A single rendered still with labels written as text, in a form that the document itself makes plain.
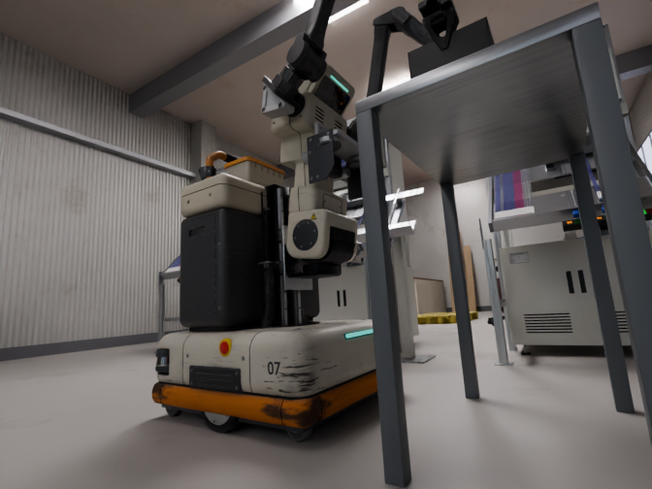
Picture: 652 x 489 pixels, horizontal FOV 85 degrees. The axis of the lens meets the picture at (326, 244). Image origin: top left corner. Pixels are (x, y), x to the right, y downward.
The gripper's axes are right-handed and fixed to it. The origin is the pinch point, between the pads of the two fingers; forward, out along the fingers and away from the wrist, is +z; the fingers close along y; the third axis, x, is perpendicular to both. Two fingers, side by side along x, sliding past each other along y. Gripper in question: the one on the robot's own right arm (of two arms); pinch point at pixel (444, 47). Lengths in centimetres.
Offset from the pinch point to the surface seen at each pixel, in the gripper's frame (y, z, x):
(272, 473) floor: -12, 87, 45
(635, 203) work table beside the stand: -6.4, 43.2, -23.2
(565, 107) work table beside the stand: 22.8, 12.2, -20.1
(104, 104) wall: 122, -235, 438
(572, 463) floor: 19, 89, -8
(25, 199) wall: 51, -90, 440
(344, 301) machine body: 156, 46, 124
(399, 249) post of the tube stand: 131, 20, 67
